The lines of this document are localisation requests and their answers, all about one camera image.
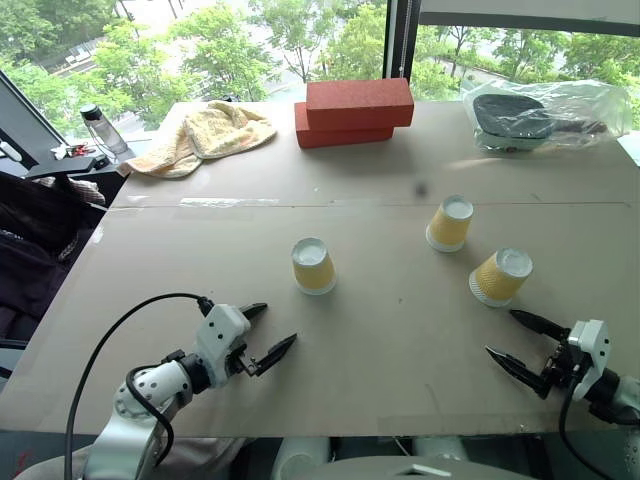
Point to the dark clothing pile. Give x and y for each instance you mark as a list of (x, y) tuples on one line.
[(40, 235)]

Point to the dark window frame post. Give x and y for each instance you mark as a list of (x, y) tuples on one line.
[(400, 45)]

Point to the dark round object in bag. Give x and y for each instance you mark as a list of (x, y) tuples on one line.
[(510, 117)]

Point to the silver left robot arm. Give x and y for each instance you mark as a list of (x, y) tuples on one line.
[(145, 400)]

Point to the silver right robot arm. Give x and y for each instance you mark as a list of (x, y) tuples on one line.
[(617, 397)]

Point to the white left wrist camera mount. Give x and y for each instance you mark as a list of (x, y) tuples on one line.
[(220, 340)]

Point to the white rounded shape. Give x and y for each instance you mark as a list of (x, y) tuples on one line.
[(300, 457)]

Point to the lower red brick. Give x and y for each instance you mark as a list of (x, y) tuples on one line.
[(340, 137)]

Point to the red brick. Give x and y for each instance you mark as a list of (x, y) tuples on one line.
[(340, 137), (357, 102)]

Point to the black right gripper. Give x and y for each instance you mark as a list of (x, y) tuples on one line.
[(562, 367)]

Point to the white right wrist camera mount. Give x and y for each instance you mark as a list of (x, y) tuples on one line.
[(592, 350)]

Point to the clear plastic bag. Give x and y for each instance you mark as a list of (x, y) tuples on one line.
[(585, 107)]

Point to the black side shelf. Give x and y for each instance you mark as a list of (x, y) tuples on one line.
[(70, 166)]

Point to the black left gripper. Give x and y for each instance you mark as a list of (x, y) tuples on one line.
[(239, 362)]

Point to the upper red brick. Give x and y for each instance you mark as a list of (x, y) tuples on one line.
[(357, 102)]

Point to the pale yellow towel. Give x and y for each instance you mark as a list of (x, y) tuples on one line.
[(215, 132)]

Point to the yellow paper cup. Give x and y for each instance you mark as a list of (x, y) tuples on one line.
[(314, 272), (497, 280), (449, 227)]

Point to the clear water bottle black cap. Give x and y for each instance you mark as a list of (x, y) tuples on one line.
[(106, 132)]

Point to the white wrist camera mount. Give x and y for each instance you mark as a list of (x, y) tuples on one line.
[(220, 340), (592, 350)]

